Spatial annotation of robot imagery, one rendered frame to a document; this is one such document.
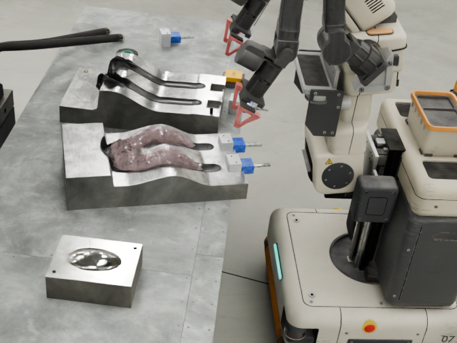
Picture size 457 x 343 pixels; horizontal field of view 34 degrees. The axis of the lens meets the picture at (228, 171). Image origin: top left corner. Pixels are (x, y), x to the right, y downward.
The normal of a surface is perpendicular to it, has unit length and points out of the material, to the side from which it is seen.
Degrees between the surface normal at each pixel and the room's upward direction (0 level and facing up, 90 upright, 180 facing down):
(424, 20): 0
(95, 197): 90
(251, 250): 0
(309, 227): 0
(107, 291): 90
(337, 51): 90
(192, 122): 90
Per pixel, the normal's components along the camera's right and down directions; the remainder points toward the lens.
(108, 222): 0.09, -0.81
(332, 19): 0.00, 0.44
